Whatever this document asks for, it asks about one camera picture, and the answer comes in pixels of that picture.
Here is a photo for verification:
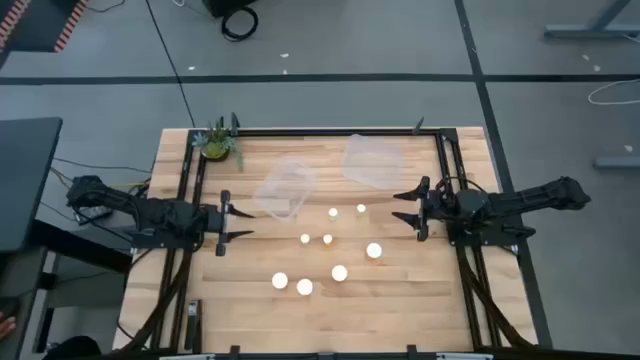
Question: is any black coiled cable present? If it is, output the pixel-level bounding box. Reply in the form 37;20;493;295
220;5;260;43

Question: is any grey desk foot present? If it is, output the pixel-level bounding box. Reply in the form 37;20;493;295
594;155;640;170

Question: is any clear plastic bin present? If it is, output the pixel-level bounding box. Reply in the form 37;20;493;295
341;133;406;191
253;156;319;223

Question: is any black cable bundle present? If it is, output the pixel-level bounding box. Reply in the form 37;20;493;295
117;247;197;352
455;244;534;350

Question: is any potted green succulent plant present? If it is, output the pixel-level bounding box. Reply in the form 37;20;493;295
191;118;246;172

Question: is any thin black floor cable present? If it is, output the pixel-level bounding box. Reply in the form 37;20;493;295
144;0;197;129

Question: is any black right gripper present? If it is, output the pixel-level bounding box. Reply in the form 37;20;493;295
391;175;454;243

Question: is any dark desk top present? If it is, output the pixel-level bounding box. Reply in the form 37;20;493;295
0;117;64;254

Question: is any black box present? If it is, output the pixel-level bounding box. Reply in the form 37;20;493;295
201;0;257;19

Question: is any black aluminium table frame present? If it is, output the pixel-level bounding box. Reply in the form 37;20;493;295
149;127;539;357

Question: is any person's hand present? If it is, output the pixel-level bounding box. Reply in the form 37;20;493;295
0;312;18;343

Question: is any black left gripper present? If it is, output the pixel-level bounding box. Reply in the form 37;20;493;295
205;189;257;258

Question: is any black rectangular bar device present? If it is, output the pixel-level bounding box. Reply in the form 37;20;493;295
183;298;203;351

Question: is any black rounded object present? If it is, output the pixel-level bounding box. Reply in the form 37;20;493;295
42;335;103;360

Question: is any grey desk leg frame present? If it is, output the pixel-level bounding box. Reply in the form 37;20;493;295
543;0;640;41

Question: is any black mat orange striped edge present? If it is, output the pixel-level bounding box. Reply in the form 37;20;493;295
0;0;90;55

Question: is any white floor cable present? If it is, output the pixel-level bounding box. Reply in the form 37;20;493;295
587;77;640;107

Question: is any white light strip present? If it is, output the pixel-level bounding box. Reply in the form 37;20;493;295
158;352;217;360
436;352;495;360

